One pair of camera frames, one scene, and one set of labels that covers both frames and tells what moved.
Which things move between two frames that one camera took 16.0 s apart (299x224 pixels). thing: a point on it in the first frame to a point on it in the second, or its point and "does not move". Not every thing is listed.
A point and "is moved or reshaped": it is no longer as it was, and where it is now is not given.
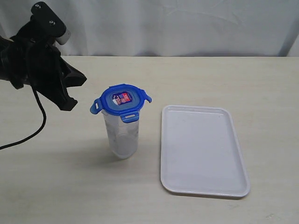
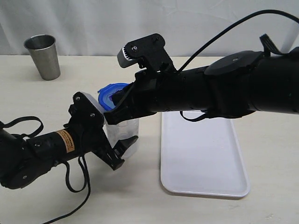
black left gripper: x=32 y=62 to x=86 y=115
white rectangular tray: x=200 y=153 does not move
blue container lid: x=124 y=100 is moved or reshaped
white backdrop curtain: x=167 y=28 does not move
